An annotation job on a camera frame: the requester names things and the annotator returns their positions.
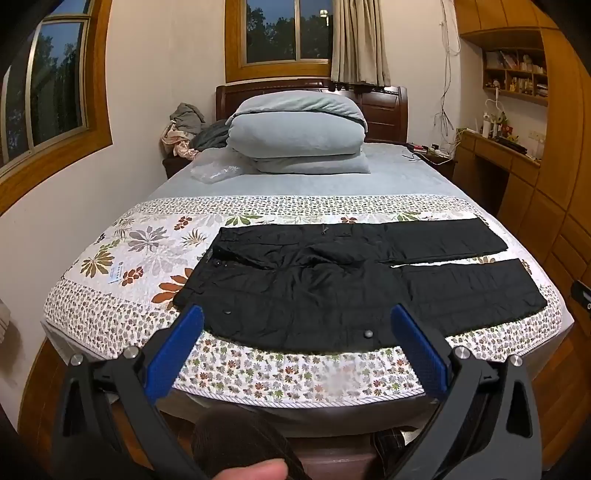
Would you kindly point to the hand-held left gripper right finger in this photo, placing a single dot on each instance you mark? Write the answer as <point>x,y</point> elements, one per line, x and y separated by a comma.
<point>418,350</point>

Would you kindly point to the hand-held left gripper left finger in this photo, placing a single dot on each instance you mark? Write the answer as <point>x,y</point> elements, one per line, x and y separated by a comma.
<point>178,350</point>

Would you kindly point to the black pants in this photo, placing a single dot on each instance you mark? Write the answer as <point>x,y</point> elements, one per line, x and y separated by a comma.
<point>300,295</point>

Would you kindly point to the plaid cloth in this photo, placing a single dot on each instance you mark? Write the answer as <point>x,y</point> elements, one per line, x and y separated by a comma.
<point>390,443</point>

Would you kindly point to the dark brown cloth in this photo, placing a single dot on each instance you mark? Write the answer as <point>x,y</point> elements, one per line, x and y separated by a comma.
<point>231,438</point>

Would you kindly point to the wooden cabinet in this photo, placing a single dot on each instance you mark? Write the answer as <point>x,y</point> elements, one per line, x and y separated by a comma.
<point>563,184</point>

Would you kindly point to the bed with floral cover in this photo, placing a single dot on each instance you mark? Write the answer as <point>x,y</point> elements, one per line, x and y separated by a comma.
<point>138,244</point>

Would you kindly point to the clear plastic bag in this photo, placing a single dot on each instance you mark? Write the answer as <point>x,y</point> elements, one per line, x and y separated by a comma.
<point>214,171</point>

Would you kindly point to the dark wooden nightstand under clothes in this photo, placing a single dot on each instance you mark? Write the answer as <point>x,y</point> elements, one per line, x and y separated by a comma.
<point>175,167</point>

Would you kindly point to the light blue bedsheet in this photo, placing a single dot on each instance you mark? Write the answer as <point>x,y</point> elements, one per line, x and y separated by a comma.
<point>323,184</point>

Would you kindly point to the dark wooden nightstand with items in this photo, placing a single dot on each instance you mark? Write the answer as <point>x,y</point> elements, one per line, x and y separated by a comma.
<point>434,159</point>

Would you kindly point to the white bottle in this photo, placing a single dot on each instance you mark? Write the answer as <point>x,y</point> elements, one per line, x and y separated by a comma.
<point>485,127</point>

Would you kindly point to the pile of clothes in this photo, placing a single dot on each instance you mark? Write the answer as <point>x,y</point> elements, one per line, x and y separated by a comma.
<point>180,134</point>

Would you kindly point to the dark grey cloth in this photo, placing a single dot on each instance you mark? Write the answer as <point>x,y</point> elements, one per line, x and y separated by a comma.
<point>212,136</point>

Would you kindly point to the stack of grey pillows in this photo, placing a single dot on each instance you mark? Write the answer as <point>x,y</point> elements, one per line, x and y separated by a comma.
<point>295,134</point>

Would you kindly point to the wood-framed side window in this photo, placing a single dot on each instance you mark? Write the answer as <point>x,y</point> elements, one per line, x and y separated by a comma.
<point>55,87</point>

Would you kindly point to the beige curtain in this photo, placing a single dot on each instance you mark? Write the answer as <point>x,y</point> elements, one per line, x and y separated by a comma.
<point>360,41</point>

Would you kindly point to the wood-framed window with curtain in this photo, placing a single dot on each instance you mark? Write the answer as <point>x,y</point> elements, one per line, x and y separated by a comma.
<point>277,32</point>

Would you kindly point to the wooden wall shelf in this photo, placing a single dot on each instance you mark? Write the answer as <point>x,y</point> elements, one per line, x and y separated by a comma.
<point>515,69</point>

